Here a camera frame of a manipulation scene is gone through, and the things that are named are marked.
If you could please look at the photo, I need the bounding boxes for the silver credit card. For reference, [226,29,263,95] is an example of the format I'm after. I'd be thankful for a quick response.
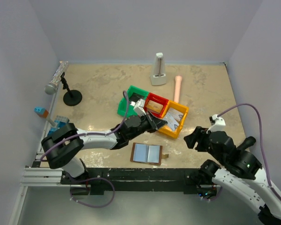
[163,112,179,132]

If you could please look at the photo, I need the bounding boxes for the brown leather card holder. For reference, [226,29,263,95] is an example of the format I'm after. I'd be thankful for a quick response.
[130,142,169,166]

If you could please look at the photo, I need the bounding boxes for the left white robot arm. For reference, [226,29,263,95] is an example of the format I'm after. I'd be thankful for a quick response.
[40,113,167,178]

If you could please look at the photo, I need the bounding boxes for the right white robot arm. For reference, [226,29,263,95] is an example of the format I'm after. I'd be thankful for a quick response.
[184,127,281,225]

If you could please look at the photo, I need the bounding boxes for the cards in red bin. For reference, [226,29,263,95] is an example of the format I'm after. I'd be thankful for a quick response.
[146,100,163,114]

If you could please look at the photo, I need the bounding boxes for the cards in yellow bin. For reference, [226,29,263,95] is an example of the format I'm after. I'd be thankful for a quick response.
[168,108,184,121]

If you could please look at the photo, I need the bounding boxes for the yellow plastic bin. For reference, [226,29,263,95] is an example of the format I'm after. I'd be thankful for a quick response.
[158,100,189,138]

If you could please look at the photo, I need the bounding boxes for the red plastic bin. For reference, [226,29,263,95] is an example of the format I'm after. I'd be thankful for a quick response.
[144,92,169,118]

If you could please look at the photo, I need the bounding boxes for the green plastic bin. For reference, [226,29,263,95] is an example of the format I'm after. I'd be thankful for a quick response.
[117,85,149,117]

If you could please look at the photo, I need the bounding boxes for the black item in green bin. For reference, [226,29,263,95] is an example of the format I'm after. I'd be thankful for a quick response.
[129,92,145,102]

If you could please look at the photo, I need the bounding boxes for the white metronome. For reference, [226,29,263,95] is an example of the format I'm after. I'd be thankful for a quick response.
[150,52,167,86]

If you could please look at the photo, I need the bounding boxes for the pink toy microphone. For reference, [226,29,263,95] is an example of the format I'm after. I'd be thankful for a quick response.
[174,75,183,103]

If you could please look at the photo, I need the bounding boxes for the black microphone stand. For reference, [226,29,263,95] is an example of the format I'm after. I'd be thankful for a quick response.
[61,72,82,106]

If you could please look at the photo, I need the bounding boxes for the blue toy brick stack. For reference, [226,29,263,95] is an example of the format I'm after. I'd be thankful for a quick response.
[47,115,70,135]

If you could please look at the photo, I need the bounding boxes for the silver glitter microphone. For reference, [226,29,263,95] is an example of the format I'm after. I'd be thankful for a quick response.
[44,61,69,95]

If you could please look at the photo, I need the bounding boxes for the blue orange toy block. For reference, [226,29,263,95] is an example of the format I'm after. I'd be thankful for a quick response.
[34,107,49,119]

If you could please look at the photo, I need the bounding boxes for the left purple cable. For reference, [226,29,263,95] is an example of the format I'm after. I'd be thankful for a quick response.
[39,90,135,162]

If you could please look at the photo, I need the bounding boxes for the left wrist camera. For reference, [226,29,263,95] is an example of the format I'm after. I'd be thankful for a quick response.
[130,98,146,117]

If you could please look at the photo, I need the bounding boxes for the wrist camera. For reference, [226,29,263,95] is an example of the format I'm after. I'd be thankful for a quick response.
[130,98,146,117]
[207,114,226,132]

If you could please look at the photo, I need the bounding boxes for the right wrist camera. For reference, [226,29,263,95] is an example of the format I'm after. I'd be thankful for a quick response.
[207,114,226,132]

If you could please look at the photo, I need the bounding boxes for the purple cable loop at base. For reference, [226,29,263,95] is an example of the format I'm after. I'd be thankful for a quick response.
[69,177,116,208]

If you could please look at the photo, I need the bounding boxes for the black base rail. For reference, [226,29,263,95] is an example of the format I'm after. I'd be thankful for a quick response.
[60,167,225,195]

